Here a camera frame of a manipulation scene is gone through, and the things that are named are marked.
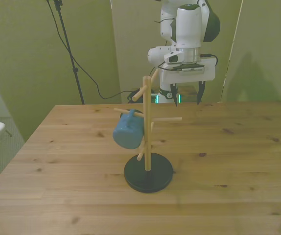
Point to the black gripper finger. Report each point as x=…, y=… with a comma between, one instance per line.
x=174, y=95
x=200, y=94

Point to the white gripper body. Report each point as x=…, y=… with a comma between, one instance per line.
x=192, y=77

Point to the blue mug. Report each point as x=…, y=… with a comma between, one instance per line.
x=128, y=134

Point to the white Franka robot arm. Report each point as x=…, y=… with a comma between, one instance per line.
x=188, y=24

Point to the wooden mug tree black base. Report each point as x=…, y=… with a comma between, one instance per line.
x=150, y=181

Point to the small wooden side table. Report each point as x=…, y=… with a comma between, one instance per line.
x=189, y=91

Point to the black tripod stand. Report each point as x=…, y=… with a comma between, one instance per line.
x=69, y=49

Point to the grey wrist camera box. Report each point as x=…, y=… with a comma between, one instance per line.
x=173, y=58

